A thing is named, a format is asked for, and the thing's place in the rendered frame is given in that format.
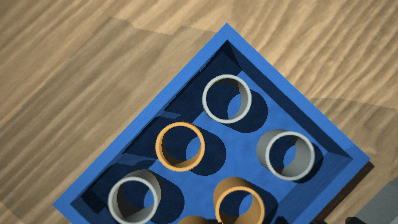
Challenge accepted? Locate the blue square tray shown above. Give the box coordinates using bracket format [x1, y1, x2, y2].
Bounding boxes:
[52, 23, 370, 224]

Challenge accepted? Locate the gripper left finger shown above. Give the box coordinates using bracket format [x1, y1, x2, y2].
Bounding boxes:
[207, 219, 222, 224]

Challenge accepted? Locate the grey metal bushing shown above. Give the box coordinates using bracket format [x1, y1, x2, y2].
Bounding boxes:
[108, 168, 163, 224]
[202, 74, 252, 124]

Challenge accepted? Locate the grey steel bushing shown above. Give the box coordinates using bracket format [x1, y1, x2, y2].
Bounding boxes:
[256, 129, 315, 181]

